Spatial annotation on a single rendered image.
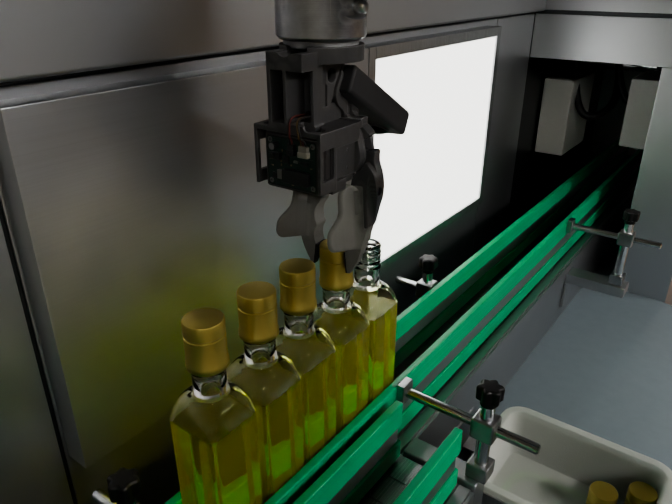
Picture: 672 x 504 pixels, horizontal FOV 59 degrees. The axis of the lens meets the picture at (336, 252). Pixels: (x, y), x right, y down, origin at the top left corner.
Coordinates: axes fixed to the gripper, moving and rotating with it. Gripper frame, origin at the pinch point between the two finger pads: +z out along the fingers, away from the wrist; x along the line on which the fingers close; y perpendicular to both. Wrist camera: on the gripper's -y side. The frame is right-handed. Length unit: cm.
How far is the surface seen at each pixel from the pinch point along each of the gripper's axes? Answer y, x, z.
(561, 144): -104, -6, 12
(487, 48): -62, -11, -13
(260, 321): 12.6, 1.1, 1.4
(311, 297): 5.9, 1.4, 2.0
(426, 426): -11.8, 6.1, 27.8
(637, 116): -101, 10, 3
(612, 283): -70, 16, 29
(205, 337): 18.4, 0.7, 0.0
